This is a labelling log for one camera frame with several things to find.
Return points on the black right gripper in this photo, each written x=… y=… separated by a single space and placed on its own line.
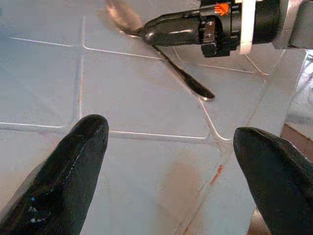
x=220 y=29

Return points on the steel spoon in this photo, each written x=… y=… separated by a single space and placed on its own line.
x=124 y=17

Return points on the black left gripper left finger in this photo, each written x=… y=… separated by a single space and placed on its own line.
x=63 y=176

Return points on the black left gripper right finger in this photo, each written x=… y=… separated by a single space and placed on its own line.
x=281 y=181

